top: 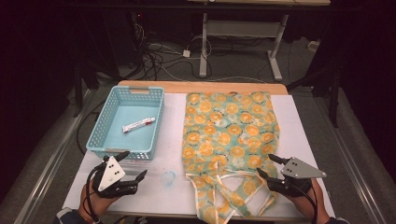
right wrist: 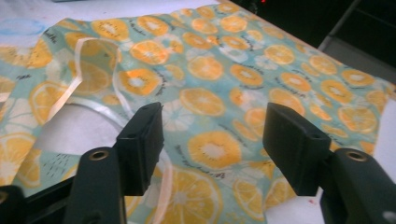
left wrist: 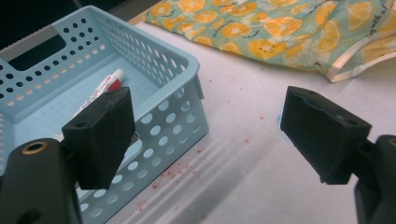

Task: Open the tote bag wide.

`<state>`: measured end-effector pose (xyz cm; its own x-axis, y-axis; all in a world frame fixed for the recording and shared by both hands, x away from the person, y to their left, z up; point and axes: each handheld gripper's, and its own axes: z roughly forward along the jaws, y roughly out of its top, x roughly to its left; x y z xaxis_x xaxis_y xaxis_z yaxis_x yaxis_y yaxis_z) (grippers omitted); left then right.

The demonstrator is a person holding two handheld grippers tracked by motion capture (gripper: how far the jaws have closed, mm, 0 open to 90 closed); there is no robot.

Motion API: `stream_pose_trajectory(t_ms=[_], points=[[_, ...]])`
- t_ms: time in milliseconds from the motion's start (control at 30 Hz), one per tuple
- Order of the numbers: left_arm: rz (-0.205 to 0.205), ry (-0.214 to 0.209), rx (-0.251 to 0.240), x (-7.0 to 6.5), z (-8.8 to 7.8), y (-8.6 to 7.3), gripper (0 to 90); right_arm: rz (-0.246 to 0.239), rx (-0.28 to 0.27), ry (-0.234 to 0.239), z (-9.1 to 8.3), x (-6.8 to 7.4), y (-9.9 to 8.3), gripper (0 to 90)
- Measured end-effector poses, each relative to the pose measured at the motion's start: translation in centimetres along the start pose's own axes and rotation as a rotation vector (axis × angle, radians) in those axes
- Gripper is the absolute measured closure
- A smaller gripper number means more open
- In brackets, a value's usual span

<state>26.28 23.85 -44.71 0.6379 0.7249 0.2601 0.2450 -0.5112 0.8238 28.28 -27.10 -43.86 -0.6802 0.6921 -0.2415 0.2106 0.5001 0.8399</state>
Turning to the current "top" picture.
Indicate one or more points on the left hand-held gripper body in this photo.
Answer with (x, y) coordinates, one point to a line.
(110, 174)

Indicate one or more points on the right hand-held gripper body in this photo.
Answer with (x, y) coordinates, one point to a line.
(300, 169)

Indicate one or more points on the light blue plastic basket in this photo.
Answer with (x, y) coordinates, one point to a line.
(130, 124)

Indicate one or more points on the white and red tube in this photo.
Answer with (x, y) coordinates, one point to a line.
(138, 125)

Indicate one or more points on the orange print cloth bag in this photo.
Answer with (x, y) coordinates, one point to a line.
(227, 130)

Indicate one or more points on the person's right hand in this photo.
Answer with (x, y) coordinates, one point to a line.
(306, 203)

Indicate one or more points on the person's left hand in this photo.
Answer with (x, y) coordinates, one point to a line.
(93, 205)

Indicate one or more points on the white table mat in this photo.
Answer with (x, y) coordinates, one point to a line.
(168, 149)

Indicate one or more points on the black metal stand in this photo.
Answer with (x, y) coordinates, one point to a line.
(77, 90)
(334, 99)

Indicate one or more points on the white power adapter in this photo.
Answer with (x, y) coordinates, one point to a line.
(186, 53)

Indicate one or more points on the white metal desk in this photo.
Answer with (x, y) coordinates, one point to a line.
(243, 28)

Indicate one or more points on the aluminium floor rail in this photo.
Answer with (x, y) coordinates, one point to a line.
(351, 161)
(46, 171)

